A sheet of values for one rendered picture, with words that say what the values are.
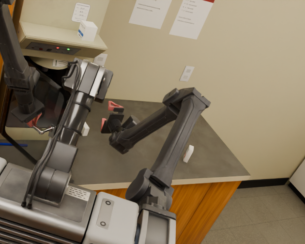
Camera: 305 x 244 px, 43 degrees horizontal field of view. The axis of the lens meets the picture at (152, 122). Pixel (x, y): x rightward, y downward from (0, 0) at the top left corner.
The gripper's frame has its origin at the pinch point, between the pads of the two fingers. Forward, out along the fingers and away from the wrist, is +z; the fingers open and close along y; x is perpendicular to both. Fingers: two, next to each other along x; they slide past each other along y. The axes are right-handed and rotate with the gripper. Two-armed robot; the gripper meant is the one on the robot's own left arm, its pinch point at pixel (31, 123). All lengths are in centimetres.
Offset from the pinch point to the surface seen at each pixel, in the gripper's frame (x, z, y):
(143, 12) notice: -25, 12, -94
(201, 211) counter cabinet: 57, 94, -61
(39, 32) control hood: -12.3, -25.3, -18.9
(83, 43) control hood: -1.9, -19.9, -30.2
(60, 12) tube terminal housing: -15.0, -26.3, -31.4
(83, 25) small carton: -6.2, -23.5, -34.3
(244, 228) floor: 80, 192, -122
